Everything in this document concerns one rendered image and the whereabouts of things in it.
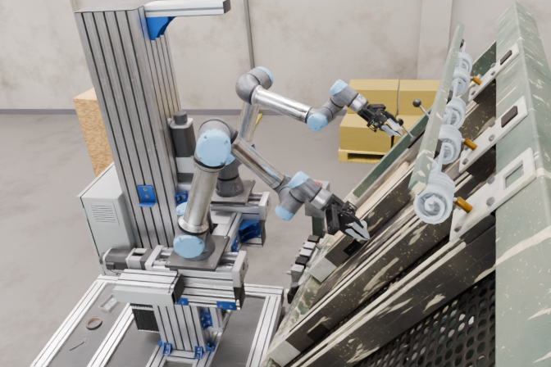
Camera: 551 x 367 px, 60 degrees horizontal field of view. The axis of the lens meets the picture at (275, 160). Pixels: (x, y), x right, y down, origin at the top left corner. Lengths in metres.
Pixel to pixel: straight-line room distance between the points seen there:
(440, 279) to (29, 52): 6.73
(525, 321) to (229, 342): 2.32
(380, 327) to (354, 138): 3.72
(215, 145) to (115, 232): 0.89
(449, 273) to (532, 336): 0.41
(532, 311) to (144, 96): 1.64
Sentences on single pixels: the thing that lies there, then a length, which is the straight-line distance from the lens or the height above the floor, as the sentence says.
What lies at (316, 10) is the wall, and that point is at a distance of 5.64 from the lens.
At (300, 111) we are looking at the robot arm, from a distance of 2.02.
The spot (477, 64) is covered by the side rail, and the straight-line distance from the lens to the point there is 2.26.
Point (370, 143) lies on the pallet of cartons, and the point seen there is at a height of 0.21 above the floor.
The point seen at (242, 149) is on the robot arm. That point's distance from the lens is 1.81.
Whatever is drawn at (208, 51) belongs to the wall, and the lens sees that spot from 6.05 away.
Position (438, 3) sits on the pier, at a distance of 5.51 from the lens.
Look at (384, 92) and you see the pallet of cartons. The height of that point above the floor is 0.61.
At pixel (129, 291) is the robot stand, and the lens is 2.14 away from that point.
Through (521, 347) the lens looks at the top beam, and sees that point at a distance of 0.61.
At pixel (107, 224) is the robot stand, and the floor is 1.09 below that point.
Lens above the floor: 2.30
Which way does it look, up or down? 28 degrees down
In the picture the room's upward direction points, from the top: 5 degrees counter-clockwise
